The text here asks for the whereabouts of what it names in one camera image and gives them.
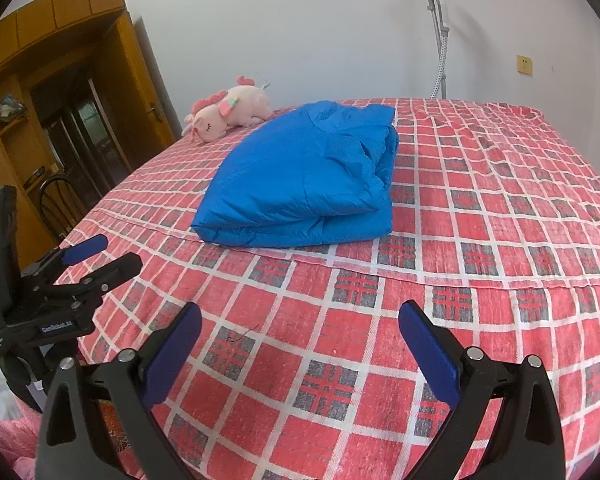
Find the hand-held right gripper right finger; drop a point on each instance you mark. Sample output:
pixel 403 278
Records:
pixel 432 355

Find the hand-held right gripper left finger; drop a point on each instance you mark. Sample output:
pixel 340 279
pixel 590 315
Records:
pixel 172 355

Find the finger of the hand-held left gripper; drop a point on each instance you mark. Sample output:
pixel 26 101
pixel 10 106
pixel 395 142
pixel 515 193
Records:
pixel 85 249
pixel 115 270

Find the blue padded jacket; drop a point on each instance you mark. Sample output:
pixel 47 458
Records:
pixel 290 185

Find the black metal chair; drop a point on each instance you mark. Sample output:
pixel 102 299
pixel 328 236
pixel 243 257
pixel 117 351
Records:
pixel 55 205

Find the red plaid bed sheet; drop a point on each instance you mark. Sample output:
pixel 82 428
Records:
pixel 480 240

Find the pink quilt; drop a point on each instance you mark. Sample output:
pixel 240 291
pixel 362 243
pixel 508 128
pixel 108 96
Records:
pixel 10 445

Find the yellow wooden door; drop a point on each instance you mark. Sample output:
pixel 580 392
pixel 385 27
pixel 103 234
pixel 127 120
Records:
pixel 140 80

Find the pink unicorn plush toy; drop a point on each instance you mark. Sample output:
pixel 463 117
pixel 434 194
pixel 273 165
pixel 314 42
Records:
pixel 230 110

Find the grey garment steamer stand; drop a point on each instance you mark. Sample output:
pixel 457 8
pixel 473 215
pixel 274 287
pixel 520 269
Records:
pixel 439 50

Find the yellow wall socket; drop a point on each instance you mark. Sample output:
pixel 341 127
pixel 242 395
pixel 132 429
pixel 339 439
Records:
pixel 524 65

